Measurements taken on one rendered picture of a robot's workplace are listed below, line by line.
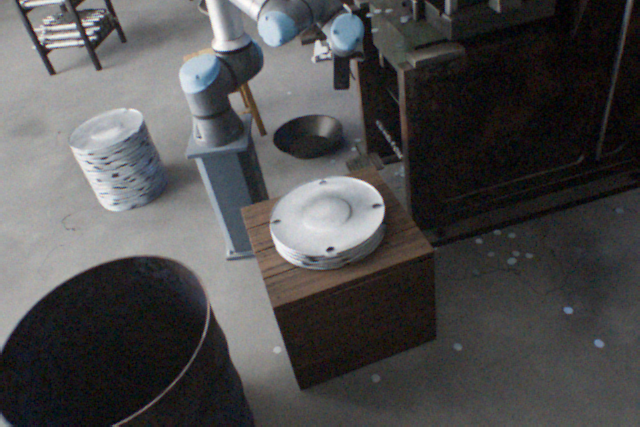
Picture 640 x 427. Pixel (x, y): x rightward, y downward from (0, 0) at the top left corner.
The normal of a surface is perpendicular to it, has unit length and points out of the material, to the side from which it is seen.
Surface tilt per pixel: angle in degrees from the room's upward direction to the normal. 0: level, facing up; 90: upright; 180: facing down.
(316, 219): 0
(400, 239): 0
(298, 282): 0
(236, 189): 90
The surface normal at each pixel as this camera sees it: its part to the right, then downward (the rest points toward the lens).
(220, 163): 0.04, 0.62
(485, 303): -0.15, -0.77
